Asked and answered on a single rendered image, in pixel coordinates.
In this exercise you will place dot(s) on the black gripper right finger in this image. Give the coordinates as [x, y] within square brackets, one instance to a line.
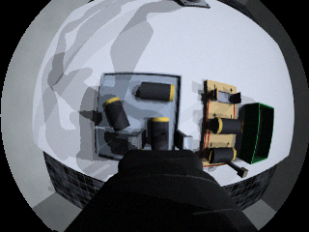
[183, 141]

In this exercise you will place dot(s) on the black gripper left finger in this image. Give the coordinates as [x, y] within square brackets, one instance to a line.
[137, 141]

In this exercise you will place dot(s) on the black battery with gold end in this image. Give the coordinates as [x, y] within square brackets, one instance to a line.
[228, 126]
[116, 114]
[219, 155]
[157, 91]
[159, 133]
[119, 146]

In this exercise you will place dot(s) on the green open-top box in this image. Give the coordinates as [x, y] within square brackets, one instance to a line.
[256, 138]

